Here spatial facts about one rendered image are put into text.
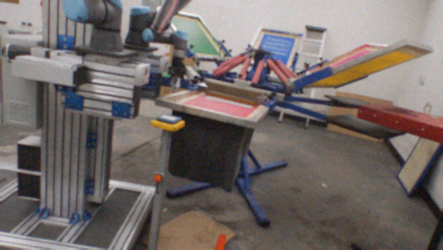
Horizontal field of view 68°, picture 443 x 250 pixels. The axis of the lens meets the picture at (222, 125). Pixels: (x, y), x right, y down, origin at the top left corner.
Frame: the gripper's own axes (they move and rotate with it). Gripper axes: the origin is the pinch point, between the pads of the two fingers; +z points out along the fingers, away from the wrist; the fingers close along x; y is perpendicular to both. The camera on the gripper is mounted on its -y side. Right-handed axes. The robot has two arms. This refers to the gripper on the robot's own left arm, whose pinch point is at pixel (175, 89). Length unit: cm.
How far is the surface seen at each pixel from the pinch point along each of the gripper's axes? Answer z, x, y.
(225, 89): -1.3, 22.3, -36.9
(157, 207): 58, 16, 40
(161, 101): 4.6, 2.4, 22.7
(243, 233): 102, 56, -34
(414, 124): -6, 143, -29
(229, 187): 48, 47, 12
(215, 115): 5.1, 34.5, 22.5
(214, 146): 25.9, 34.3, 12.0
